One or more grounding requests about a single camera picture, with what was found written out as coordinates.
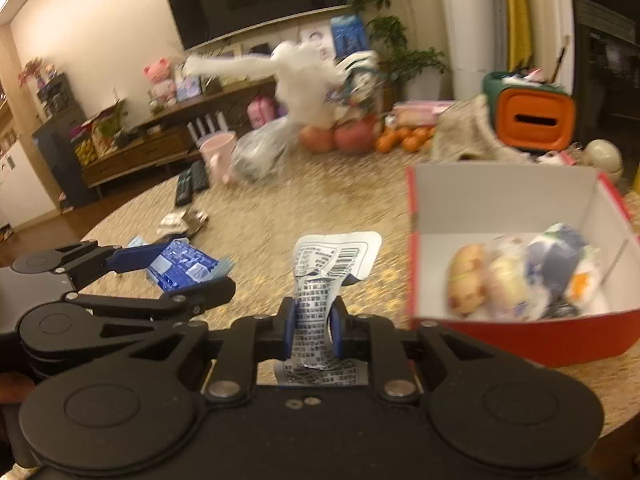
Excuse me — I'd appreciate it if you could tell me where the white standing air conditioner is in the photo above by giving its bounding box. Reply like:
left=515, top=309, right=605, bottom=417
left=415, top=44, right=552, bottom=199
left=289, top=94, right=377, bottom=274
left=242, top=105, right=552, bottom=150
left=435, top=0, right=506, bottom=101

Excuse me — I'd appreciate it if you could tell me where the green and orange tissue box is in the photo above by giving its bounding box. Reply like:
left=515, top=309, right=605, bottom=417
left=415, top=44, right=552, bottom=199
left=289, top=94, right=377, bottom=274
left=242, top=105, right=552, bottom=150
left=482, top=71, right=576, bottom=153

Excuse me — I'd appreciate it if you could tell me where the red shoe box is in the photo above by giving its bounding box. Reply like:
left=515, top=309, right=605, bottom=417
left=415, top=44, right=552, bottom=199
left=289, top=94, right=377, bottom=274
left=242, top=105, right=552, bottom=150
left=405, top=162, right=640, bottom=368

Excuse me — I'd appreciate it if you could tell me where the snack box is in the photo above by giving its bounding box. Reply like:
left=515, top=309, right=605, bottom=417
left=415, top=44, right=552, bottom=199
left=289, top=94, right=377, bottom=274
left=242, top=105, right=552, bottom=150
left=70, top=115, right=116, bottom=163

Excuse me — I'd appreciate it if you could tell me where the white plastic bag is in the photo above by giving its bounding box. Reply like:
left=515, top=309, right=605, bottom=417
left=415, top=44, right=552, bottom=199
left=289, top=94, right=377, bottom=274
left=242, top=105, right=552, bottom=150
left=182, top=40, right=351, bottom=128

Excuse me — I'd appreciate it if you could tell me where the silver printed sachet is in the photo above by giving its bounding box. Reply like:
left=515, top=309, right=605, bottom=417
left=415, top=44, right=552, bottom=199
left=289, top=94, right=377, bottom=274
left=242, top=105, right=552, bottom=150
left=274, top=231, right=383, bottom=387

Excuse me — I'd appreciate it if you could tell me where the black remote control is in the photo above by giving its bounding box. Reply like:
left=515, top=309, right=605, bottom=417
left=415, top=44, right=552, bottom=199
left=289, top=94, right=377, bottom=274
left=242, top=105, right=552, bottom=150
left=175, top=167, right=194, bottom=207
left=190, top=160, right=210, bottom=192

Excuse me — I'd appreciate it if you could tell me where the pink flower decoration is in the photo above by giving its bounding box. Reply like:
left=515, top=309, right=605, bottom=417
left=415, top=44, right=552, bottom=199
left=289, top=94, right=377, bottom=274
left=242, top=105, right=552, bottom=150
left=19, top=57, right=46, bottom=88

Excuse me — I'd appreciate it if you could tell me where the portrait photo frame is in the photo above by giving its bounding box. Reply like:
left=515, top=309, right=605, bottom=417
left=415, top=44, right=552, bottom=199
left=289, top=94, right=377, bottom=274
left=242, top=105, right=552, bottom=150
left=299, top=25, right=333, bottom=58

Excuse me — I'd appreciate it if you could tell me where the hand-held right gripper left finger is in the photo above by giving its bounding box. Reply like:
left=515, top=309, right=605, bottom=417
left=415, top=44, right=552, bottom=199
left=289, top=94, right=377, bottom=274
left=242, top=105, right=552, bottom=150
left=127, top=297, right=296, bottom=403

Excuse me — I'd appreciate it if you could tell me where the brown capybara plush toy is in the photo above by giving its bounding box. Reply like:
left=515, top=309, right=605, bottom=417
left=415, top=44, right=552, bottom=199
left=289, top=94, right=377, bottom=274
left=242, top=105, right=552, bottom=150
left=447, top=244, right=491, bottom=317

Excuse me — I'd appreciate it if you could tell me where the cream round object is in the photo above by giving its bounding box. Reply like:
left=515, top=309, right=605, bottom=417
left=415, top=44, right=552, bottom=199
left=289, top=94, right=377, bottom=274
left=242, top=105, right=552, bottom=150
left=585, top=139, right=623, bottom=171

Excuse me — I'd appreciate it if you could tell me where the bagged white bread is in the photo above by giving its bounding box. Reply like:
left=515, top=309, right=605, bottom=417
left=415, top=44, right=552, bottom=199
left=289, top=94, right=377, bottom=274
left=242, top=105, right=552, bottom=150
left=487, top=240, right=533, bottom=318

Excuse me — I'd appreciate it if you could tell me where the pastel picture card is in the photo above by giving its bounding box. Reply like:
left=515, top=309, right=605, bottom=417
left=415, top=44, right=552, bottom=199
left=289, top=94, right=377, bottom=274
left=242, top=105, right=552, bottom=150
left=176, top=75, right=203, bottom=101

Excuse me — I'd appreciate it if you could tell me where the dark shelf unit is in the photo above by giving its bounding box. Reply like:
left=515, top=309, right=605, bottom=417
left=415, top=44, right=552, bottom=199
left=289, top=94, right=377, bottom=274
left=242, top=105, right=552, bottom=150
left=32, top=75, right=96, bottom=206

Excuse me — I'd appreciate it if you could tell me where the white router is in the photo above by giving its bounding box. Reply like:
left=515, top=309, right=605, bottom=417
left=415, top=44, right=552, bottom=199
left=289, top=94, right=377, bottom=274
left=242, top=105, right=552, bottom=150
left=187, top=115, right=226, bottom=141

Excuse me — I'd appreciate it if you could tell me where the pink plush pig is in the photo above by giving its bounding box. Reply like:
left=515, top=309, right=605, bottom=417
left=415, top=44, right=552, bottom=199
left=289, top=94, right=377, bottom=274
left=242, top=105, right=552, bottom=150
left=144, top=59, right=177, bottom=106

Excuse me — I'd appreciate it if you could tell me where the black sachet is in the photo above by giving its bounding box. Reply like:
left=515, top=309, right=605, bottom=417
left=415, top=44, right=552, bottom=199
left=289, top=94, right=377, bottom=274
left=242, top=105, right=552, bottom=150
left=181, top=209, right=210, bottom=236

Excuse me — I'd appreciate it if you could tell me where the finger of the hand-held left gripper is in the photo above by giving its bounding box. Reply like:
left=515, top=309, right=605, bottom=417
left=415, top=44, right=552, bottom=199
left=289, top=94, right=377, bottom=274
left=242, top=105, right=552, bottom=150
left=65, top=276, right=237, bottom=342
left=12, top=240, right=162, bottom=286

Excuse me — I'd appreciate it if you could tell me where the blue and white sock pack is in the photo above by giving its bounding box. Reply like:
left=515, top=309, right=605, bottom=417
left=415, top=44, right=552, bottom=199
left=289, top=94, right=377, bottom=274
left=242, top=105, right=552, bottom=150
left=525, top=223, right=601, bottom=311

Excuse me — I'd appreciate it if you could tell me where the red apple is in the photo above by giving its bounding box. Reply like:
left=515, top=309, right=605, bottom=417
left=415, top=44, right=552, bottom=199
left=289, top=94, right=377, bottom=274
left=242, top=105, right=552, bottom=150
left=334, top=120, right=376, bottom=153
left=299, top=126, right=336, bottom=154

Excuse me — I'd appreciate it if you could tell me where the clear plastic bag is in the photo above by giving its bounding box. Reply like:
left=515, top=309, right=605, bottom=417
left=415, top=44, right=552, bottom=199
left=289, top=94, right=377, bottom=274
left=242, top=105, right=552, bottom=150
left=231, top=117, right=301, bottom=183

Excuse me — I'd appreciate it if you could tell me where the blue photo frame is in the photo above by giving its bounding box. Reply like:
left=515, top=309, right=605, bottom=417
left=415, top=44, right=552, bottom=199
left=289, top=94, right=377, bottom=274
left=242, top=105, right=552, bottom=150
left=330, top=15, right=368, bottom=56

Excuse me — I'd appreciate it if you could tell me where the wooden television cabinet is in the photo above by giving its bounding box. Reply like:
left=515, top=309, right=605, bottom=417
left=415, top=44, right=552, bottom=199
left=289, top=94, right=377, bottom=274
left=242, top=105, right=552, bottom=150
left=80, top=77, right=281, bottom=191

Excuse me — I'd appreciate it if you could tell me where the clear gift bag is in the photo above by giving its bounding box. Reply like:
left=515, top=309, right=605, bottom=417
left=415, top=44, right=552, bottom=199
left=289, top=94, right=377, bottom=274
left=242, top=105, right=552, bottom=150
left=325, top=52, right=386, bottom=121

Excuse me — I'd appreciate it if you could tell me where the crumpled beige cloth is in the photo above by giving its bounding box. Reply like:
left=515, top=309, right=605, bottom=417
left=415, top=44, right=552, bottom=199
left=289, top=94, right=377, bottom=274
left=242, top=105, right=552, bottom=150
left=430, top=95, right=538, bottom=163

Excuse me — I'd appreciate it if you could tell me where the paint brush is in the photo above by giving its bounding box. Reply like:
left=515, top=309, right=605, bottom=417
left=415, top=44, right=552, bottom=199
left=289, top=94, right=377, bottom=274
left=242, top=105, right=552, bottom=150
left=550, top=35, right=572, bottom=83

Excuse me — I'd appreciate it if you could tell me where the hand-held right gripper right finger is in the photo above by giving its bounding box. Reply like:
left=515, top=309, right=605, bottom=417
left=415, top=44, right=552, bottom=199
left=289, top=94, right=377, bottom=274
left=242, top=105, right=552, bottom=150
left=327, top=297, right=493, bottom=403

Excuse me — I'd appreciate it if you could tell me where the blue white snack packet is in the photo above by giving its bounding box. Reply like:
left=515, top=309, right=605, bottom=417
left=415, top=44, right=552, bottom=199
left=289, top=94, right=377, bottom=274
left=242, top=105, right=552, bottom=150
left=147, top=240, right=236, bottom=291

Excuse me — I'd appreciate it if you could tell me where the pink mug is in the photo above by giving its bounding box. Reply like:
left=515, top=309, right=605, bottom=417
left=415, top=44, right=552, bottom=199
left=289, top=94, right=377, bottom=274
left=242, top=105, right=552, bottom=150
left=199, top=131, right=238, bottom=184

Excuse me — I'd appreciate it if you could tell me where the tall green houseplant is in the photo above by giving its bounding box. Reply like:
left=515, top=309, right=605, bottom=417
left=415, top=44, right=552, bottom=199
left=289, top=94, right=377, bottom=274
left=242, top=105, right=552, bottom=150
left=337, top=0, right=451, bottom=101

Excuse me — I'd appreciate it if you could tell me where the round desktop with floral tablecloth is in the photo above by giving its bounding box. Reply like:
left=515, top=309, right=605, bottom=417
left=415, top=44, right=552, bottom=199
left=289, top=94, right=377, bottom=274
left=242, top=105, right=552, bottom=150
left=80, top=145, right=640, bottom=441

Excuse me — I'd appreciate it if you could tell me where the pink flat box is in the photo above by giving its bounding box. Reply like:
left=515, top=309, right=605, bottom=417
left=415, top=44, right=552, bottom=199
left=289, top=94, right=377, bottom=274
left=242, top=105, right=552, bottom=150
left=392, top=101, right=455, bottom=127

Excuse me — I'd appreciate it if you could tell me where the small pink case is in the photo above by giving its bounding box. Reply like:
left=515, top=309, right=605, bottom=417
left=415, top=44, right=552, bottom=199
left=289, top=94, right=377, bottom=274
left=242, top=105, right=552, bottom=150
left=247, top=97, right=278, bottom=128

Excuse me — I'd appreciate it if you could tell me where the black item pack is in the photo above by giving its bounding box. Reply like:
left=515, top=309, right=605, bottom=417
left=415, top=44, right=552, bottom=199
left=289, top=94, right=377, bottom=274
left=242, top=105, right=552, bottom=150
left=542, top=297, right=581, bottom=320

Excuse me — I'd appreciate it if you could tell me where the yellow and grey curtain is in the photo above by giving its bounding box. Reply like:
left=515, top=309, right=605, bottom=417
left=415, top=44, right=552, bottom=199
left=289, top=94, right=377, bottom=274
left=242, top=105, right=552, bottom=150
left=487, top=0, right=533, bottom=73

